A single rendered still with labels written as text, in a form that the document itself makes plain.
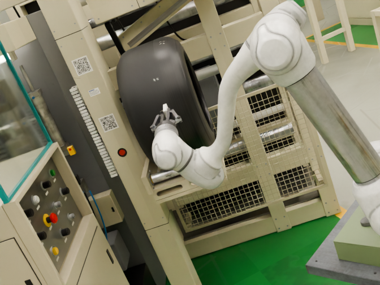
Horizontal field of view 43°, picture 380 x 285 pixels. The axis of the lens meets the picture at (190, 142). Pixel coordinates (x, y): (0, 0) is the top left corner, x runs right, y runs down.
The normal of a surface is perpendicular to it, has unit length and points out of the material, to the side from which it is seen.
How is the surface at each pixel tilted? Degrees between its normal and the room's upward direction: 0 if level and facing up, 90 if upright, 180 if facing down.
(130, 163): 90
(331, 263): 0
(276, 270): 0
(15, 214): 90
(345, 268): 0
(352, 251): 90
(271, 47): 85
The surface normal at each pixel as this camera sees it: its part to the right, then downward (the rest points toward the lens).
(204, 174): 0.10, 0.48
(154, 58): -0.29, -0.53
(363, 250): -0.63, 0.49
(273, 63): -0.25, 0.27
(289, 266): -0.35, -0.88
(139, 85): -0.21, -0.22
